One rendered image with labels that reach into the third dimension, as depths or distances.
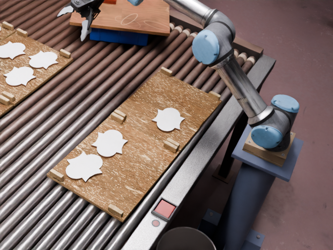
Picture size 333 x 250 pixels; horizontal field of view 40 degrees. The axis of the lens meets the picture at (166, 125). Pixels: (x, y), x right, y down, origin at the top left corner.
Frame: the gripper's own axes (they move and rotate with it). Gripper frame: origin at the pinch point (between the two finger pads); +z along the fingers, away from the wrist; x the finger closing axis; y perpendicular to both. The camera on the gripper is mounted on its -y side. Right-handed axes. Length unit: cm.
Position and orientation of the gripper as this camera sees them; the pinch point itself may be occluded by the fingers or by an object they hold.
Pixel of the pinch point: (68, 29)
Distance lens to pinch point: 201.8
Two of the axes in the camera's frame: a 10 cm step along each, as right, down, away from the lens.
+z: -6.5, 6.8, 3.4
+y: 3.1, -1.7, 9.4
